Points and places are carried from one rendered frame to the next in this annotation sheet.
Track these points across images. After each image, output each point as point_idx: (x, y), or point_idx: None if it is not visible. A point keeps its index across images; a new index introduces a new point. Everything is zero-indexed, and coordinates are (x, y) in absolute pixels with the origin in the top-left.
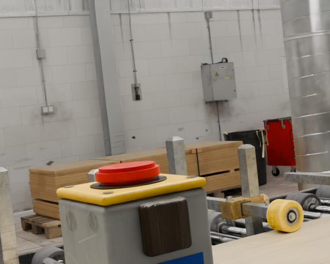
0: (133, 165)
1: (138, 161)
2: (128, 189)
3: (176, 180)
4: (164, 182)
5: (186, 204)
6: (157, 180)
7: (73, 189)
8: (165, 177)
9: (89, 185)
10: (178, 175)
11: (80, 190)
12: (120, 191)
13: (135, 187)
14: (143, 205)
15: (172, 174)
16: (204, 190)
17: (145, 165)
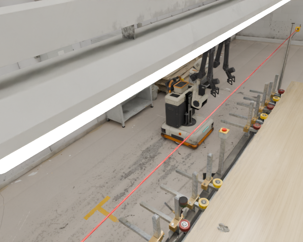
0: (223, 128)
1: (224, 130)
2: (221, 128)
3: (220, 130)
4: (220, 129)
5: (219, 130)
6: (221, 129)
7: (227, 128)
8: (221, 130)
9: (227, 129)
10: (221, 131)
11: (225, 128)
12: (221, 127)
13: (221, 128)
14: (220, 128)
15: (222, 132)
16: (219, 131)
17: (222, 128)
